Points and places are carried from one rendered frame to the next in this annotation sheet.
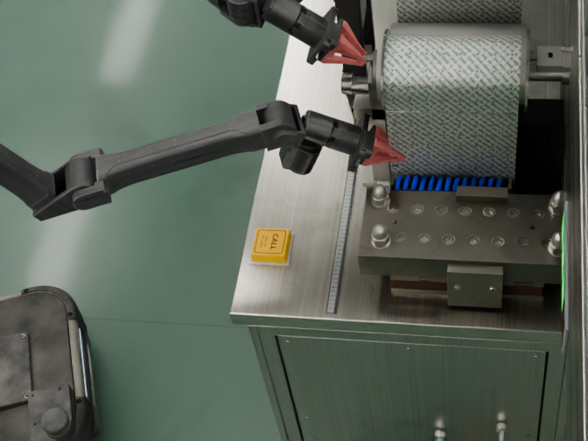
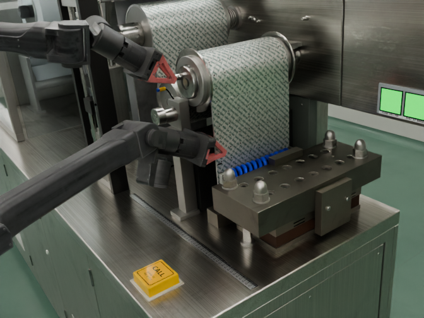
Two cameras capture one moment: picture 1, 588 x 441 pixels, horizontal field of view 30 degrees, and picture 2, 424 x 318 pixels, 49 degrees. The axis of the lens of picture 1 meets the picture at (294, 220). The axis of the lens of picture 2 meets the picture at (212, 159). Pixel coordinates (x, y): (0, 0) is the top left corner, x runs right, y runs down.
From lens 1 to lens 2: 1.50 m
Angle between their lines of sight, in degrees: 48
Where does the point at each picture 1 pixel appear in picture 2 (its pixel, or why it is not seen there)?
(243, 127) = (117, 136)
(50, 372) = not seen: outside the picture
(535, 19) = not seen: hidden behind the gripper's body
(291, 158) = (154, 173)
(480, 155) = (270, 130)
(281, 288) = (195, 298)
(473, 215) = (294, 166)
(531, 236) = (338, 158)
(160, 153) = (49, 177)
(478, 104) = (267, 78)
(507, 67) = (274, 45)
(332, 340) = not seen: outside the picture
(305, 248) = (183, 267)
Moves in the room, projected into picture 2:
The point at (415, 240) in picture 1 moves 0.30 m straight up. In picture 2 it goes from (281, 188) to (278, 50)
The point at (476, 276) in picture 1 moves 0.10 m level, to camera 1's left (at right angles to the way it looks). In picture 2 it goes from (338, 188) to (318, 208)
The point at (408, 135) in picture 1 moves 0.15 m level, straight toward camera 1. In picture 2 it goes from (227, 125) to (277, 139)
